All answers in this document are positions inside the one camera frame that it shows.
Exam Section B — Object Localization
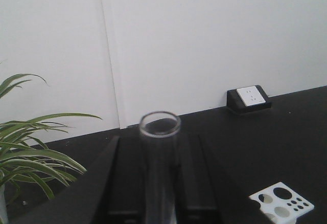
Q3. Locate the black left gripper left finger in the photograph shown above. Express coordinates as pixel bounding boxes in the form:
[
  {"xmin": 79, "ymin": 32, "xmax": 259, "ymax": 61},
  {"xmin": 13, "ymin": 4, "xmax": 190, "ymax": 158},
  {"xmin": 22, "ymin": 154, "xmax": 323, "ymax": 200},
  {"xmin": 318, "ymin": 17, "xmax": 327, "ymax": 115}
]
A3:
[{"xmin": 15, "ymin": 136, "xmax": 144, "ymax": 223}]

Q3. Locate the black wall socket box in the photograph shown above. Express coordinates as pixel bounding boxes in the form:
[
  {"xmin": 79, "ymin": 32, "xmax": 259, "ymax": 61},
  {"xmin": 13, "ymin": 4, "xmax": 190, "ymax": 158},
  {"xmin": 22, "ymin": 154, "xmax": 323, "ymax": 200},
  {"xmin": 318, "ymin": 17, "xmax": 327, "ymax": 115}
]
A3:
[{"xmin": 226, "ymin": 85, "xmax": 272, "ymax": 114}]

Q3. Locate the short clear test tube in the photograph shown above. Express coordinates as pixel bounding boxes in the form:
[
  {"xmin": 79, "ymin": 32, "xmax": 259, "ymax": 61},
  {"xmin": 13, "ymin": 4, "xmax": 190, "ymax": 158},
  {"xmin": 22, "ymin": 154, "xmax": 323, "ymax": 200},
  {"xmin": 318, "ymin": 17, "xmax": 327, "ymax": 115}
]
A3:
[{"xmin": 139, "ymin": 111, "xmax": 181, "ymax": 223}]

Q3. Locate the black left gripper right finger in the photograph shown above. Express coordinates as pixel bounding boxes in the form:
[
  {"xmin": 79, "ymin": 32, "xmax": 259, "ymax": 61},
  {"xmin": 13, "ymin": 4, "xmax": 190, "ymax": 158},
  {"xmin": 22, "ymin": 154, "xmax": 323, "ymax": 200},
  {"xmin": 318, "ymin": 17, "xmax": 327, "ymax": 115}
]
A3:
[{"xmin": 176, "ymin": 133, "xmax": 268, "ymax": 223}]

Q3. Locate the white wall cable conduit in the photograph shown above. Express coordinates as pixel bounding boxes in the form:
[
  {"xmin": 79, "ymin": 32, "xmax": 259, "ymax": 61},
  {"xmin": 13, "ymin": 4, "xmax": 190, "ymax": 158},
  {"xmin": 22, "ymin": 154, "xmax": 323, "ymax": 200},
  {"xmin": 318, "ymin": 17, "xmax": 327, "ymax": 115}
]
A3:
[{"xmin": 98, "ymin": 0, "xmax": 128, "ymax": 129}]

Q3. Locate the green spider plant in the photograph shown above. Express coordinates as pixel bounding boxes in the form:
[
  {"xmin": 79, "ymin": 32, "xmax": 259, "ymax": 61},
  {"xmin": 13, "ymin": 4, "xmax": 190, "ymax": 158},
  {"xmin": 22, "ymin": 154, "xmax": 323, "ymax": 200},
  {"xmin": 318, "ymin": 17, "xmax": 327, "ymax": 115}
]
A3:
[{"xmin": 0, "ymin": 60, "xmax": 103, "ymax": 207}]

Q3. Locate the white test tube rack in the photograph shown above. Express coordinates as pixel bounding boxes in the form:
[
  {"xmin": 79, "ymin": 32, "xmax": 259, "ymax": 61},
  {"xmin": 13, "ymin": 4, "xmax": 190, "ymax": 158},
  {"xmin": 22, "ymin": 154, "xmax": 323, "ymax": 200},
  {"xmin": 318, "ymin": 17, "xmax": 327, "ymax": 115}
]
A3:
[{"xmin": 249, "ymin": 182, "xmax": 315, "ymax": 224}]

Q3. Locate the white plant pot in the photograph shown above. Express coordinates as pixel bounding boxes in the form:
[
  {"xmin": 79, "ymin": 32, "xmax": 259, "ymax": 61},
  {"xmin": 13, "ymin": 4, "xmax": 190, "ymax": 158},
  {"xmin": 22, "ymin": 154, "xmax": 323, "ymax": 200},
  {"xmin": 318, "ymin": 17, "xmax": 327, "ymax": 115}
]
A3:
[{"xmin": 0, "ymin": 185, "xmax": 9, "ymax": 224}]

